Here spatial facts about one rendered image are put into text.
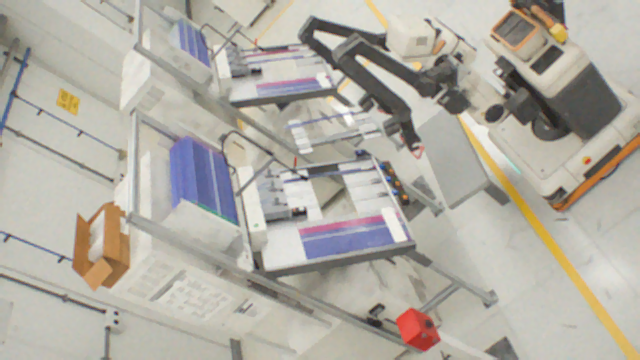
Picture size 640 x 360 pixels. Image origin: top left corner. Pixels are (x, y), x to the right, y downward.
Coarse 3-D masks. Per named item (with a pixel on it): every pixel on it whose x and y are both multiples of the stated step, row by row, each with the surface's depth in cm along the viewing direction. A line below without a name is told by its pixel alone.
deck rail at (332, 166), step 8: (336, 160) 314; (344, 160) 315; (352, 160) 315; (360, 160) 316; (288, 168) 309; (296, 168) 309; (304, 168) 310; (312, 168) 312; (320, 168) 313; (328, 168) 314; (336, 168) 316
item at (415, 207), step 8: (336, 144) 333; (344, 144) 335; (344, 152) 338; (352, 152) 340; (384, 176) 358; (416, 184) 385; (424, 184) 380; (424, 192) 377; (432, 192) 371; (416, 200) 378; (400, 208) 386; (408, 208) 380; (416, 208) 375; (424, 208) 371; (408, 216) 377
